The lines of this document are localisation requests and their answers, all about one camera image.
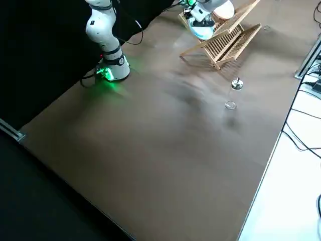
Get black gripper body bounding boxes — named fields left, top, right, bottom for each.
left=192, top=17, right=215, bottom=28

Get blue plate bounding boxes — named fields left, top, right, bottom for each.
left=188, top=21, right=216, bottom=40

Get pale plate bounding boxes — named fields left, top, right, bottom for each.
left=213, top=0, right=236, bottom=20

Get wooden dish rack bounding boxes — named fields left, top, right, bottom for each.
left=178, top=0, right=262, bottom=71

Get clear bottle silver cap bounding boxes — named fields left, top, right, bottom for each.
left=224, top=77, right=244, bottom=111

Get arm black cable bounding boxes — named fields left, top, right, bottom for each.
left=114, top=0, right=145, bottom=46

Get aluminium post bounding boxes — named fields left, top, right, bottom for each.
left=294, top=37, right=321, bottom=80

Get base black cables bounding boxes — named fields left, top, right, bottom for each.
left=80, top=70, right=101, bottom=88

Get aluminium frame bar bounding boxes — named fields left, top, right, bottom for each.
left=0, top=117, right=26, bottom=143

